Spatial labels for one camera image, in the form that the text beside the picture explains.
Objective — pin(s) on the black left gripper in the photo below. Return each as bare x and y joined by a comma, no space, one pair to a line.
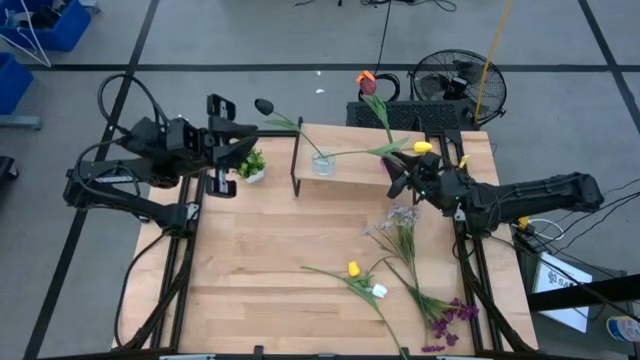
220,107

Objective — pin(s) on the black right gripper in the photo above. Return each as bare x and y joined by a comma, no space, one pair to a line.
445,192

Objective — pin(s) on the white blossom flower spray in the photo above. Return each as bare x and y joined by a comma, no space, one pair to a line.
402,212

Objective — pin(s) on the dark red tulip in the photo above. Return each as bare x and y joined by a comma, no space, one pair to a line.
264,106

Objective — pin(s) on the clear ribbed glass vase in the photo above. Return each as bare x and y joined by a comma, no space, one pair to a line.
324,165

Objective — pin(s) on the orange red tulip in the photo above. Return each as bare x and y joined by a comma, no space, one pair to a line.
366,82

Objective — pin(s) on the purple orchid flower spray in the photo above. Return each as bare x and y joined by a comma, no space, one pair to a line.
466,313

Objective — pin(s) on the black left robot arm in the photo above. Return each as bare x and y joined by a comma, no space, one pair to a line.
150,212

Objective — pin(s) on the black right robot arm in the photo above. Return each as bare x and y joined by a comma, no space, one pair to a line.
550,192

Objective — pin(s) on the wooden shelf with black legs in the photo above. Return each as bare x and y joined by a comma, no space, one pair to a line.
350,172

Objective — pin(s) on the green plant in white pot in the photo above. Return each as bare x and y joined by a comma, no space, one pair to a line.
252,165

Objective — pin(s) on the small yellow clip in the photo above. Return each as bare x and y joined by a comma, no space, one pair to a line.
464,161

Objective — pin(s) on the black perforated box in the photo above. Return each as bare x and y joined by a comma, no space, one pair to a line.
425,115

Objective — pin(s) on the black floor fan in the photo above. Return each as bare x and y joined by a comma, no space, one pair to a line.
455,87

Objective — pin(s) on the yellow plug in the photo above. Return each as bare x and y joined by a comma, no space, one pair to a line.
523,223

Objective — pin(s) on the white printed box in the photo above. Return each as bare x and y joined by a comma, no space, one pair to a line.
555,275

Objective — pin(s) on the blue plastic bin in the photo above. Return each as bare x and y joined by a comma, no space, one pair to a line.
15,85
70,30

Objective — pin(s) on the black metal beam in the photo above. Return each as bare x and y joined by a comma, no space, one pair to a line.
600,292

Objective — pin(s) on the black stand foot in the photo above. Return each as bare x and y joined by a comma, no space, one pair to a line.
7,167

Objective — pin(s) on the white blue canister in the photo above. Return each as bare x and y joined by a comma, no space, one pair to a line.
625,330

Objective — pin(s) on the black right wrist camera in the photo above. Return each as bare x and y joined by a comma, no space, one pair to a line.
430,162

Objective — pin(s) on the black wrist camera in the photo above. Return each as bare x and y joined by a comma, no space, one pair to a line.
184,137
430,162

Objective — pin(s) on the black metal rig frame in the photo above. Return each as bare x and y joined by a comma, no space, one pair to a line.
277,133

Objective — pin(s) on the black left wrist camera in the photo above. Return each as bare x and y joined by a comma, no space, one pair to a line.
184,137

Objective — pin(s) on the grey base plate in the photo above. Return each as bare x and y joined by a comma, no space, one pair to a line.
20,122

